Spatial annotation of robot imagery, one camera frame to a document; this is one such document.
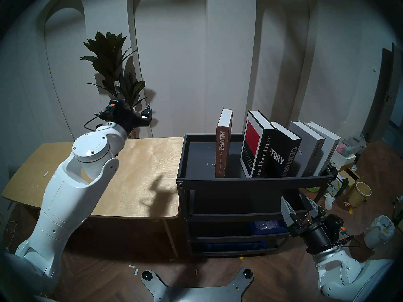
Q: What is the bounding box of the grey metal robot base plate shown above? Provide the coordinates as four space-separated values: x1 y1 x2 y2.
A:
141 268 254 302

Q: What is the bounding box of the blue bin with plastic bag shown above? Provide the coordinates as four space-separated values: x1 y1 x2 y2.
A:
251 220 289 235

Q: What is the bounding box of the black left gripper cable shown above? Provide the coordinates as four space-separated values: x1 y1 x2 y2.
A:
83 109 111 132

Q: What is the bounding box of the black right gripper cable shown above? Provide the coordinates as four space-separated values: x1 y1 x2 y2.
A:
327 235 361 250

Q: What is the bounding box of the brown Homes book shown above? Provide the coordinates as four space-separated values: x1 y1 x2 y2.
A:
215 108 234 178

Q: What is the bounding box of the white trash bag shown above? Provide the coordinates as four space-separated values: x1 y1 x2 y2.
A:
364 215 395 249

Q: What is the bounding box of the dark blue flat bin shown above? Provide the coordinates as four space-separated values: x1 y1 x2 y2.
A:
202 241 268 252

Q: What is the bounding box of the black metal shelf cart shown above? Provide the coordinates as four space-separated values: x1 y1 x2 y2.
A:
176 133 336 258

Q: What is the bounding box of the black Crime and Punishment book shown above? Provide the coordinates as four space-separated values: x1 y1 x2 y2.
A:
240 110 275 178

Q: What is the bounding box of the tall green leafy plant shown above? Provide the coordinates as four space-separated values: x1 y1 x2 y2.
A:
80 31 148 138

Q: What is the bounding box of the light wooden table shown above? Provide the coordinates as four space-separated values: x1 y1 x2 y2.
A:
2 137 184 258

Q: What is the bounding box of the grey ianra book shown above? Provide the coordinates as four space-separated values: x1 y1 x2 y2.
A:
288 121 326 176

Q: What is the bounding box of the clear plastic storage box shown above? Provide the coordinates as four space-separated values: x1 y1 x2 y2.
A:
336 134 366 158

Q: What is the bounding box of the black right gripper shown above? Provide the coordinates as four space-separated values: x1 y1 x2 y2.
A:
280 191 355 254

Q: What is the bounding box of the brown cardboard box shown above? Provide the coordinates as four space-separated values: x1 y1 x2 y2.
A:
338 169 361 185

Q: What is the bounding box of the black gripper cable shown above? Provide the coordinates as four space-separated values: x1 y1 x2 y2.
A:
83 109 111 132
327 235 361 250

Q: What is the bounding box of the white Design Hotels Yearbook book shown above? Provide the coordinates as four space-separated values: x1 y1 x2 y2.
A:
307 121 341 176

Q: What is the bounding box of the dark brown door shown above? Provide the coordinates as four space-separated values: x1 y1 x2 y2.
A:
362 43 403 144

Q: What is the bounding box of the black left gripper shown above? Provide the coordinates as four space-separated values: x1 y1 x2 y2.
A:
105 98 153 138

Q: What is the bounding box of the black Century book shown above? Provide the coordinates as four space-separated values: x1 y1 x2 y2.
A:
268 121 302 177

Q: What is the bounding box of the green white carton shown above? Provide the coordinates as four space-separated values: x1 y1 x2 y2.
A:
327 174 349 197

